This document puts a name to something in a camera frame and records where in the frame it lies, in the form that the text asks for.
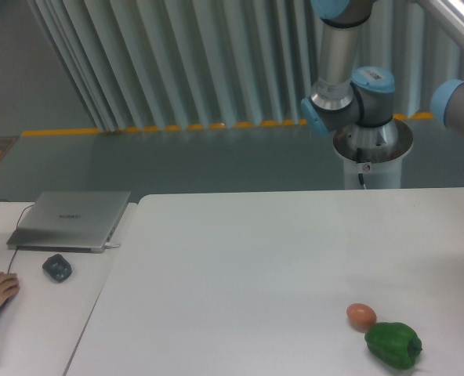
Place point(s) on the green bell pepper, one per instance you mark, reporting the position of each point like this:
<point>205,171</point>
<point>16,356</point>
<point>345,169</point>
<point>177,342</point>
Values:
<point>394,343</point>

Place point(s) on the brown egg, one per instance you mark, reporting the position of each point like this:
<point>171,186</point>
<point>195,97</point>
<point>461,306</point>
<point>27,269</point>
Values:
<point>361,315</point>

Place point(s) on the silver closed laptop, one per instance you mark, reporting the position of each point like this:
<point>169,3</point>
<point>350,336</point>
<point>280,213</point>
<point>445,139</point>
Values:
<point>70,221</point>

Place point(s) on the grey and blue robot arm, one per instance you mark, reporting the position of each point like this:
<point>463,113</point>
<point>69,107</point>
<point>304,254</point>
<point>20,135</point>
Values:
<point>358,104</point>

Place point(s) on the white laptop plug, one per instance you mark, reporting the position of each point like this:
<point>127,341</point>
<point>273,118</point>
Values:
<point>109,245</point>

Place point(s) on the small dark grey case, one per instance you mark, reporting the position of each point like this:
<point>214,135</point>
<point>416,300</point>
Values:
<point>57,268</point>

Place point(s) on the white folding partition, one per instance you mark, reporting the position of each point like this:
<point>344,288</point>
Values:
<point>220,64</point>

